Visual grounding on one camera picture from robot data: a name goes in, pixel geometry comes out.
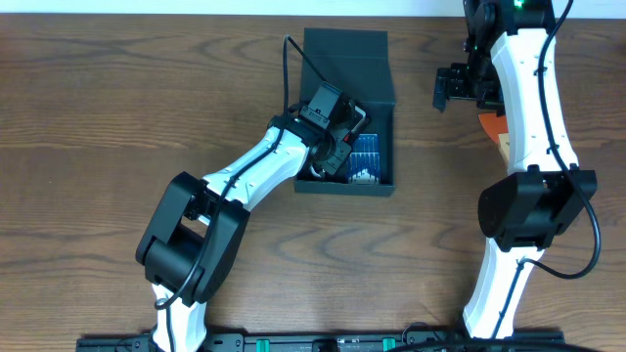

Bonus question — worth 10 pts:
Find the orange scraper wooden handle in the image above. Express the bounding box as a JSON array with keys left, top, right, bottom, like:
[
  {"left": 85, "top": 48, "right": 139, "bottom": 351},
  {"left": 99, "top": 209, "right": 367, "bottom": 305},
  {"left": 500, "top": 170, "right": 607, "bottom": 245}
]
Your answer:
[{"left": 478, "top": 112, "right": 510, "bottom": 163}]

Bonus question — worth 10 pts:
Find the small claw hammer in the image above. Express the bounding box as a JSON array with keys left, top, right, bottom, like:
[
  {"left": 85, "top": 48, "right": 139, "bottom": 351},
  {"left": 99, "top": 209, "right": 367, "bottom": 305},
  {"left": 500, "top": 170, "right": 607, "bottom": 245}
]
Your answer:
[{"left": 310, "top": 164, "right": 325, "bottom": 179}]

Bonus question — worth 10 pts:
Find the blue precision screwdriver set case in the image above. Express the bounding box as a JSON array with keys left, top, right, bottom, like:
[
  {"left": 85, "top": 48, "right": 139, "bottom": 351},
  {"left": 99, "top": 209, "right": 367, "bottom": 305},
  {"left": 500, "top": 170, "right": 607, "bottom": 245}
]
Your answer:
[{"left": 346, "top": 134, "right": 381, "bottom": 185}]

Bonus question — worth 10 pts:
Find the dark green box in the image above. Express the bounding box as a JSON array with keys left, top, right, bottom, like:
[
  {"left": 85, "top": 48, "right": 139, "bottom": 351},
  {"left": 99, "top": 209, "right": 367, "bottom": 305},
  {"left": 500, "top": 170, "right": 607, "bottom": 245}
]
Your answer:
[{"left": 294, "top": 27, "right": 396, "bottom": 197}]

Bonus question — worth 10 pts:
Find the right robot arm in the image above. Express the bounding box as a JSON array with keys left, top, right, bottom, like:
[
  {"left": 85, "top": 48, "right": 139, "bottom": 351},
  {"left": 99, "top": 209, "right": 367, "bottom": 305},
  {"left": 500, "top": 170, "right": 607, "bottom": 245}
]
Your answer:
[{"left": 433, "top": 0, "right": 602, "bottom": 340}]

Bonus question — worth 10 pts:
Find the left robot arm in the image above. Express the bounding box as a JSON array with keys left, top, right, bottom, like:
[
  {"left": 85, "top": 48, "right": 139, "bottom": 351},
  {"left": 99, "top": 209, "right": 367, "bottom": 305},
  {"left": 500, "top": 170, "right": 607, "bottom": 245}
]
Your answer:
[{"left": 135, "top": 82, "right": 371, "bottom": 351}]

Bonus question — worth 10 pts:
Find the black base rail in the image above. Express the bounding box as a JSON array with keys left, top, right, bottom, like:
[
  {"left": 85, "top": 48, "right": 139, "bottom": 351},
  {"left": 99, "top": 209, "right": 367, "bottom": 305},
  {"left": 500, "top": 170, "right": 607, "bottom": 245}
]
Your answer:
[{"left": 75, "top": 330, "right": 566, "bottom": 352}]

